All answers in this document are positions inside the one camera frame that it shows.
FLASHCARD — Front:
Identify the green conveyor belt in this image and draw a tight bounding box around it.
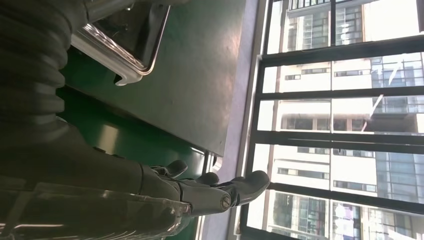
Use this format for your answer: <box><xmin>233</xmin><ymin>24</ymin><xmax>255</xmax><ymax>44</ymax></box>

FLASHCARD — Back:
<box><xmin>56</xmin><ymin>46</ymin><xmax>206</xmax><ymax>240</ymax></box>

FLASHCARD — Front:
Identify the steel scale tray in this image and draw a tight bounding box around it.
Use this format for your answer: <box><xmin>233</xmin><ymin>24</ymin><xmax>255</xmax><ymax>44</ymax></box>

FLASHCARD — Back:
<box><xmin>70</xmin><ymin>0</ymin><xmax>171</xmax><ymax>87</ymax></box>

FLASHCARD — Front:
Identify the building outside window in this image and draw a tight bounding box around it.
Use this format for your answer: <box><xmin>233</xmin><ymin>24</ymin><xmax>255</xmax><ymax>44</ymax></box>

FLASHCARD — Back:
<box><xmin>246</xmin><ymin>0</ymin><xmax>424</xmax><ymax>240</ymax></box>

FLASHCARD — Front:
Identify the aluminium conveyor rail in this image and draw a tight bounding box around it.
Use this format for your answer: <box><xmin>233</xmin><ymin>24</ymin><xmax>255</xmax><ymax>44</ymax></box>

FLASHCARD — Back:
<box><xmin>193</xmin><ymin>150</ymin><xmax>223</xmax><ymax>240</ymax></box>

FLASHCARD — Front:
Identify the black window frame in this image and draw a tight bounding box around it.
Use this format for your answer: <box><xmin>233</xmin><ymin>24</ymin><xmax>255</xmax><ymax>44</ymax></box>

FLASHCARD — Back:
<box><xmin>240</xmin><ymin>0</ymin><xmax>424</xmax><ymax>240</ymax></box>

